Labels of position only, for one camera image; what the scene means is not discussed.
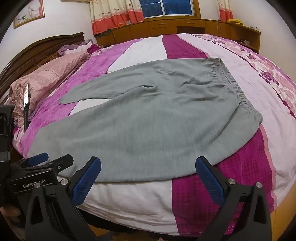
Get floral curtain with red hem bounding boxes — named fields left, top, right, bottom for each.
left=89, top=0, right=148, bottom=36
left=216, top=0, right=234, bottom=23

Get floral bed sheet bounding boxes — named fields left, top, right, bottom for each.
left=177, top=33, right=296, bottom=209

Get pink and white striped blanket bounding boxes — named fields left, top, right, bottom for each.
left=13, top=34, right=278, bottom=235

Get window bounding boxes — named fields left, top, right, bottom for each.
left=139, top=0, right=201, bottom=18

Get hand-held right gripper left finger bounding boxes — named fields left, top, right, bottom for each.
left=24, top=156, right=102, bottom=241

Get purple ruffled pillow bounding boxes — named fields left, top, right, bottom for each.
left=58, top=39, right=94, bottom=56

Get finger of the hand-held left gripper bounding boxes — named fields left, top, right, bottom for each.
left=27, top=152, right=50, bottom=168
left=45, top=154, right=74, bottom=175

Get grey pants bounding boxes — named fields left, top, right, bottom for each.
left=26, top=57, right=264, bottom=183

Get smartphone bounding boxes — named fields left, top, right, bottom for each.
left=23, top=83, right=31, bottom=105

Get pink ruffled pillow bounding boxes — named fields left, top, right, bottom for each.
left=7, top=51, right=89, bottom=130

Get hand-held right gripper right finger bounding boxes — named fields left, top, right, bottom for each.
left=195, top=156, right=273, bottom=241

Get magenta pillow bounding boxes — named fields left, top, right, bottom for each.
left=87, top=44, right=101, bottom=55

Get dark wooden headboard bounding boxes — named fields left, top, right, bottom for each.
left=0, top=32, right=85, bottom=102

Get wooden wall cabinet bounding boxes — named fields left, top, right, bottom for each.
left=95, top=17, right=262, bottom=54

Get person's left hand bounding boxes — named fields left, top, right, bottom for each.
left=0, top=204, right=22, bottom=217

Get framed wall picture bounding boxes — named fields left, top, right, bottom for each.
left=13, top=0, right=45, bottom=29

